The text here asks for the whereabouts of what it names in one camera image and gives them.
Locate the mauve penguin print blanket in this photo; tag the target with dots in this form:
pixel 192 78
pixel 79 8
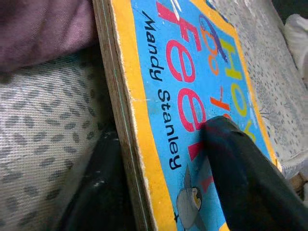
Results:
pixel 43 29

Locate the off-white pillow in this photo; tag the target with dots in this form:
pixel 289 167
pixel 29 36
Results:
pixel 298 38

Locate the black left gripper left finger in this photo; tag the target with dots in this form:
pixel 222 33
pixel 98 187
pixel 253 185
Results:
pixel 101 187

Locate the blue yellow children's board book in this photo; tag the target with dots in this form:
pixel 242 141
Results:
pixel 163 72

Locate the grey patterned mattress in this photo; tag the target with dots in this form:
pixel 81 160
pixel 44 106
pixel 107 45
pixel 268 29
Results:
pixel 36 125

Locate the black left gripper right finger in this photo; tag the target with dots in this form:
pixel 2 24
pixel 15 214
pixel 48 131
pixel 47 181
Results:
pixel 252 183

